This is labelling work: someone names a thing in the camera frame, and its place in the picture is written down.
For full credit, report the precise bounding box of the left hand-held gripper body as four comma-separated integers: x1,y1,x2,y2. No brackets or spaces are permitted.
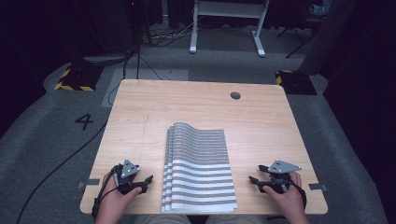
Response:
111,159,141,196

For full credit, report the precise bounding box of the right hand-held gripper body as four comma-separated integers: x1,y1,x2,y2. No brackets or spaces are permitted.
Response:
262,159,303,194

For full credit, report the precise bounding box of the striped cloth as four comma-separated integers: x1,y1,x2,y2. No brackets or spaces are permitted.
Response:
161,121,238,214

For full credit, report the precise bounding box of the person's right hand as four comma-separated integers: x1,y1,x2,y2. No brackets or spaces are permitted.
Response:
262,171,304,217

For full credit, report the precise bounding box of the person's left hand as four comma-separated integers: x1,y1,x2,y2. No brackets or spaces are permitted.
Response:
98,172,143,219

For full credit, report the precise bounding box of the grey tape strip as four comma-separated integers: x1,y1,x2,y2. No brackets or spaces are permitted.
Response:
77,178,101,189
307,182,329,192

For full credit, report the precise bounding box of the black yellow striped stand base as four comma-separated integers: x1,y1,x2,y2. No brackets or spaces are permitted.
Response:
53,63,105,93
275,69,318,96

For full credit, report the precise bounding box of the black tripod stand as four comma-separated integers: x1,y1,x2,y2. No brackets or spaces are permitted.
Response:
276,18,325,60

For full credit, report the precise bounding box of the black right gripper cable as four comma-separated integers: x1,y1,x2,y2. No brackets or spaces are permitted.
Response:
288,177,308,210

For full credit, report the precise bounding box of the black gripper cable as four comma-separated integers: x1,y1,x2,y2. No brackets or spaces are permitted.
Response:
91,165,120,220
288,177,308,210

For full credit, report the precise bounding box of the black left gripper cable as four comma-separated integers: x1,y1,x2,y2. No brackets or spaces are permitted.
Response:
91,165,120,220

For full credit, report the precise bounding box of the long black floor cable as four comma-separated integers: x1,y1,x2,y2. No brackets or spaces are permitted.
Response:
14,121,108,224

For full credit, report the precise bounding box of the bundle of floor cables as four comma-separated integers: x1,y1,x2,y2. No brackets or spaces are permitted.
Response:
139,19,200,49

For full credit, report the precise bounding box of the white desk frame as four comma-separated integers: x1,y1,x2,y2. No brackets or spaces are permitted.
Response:
189,0,271,58

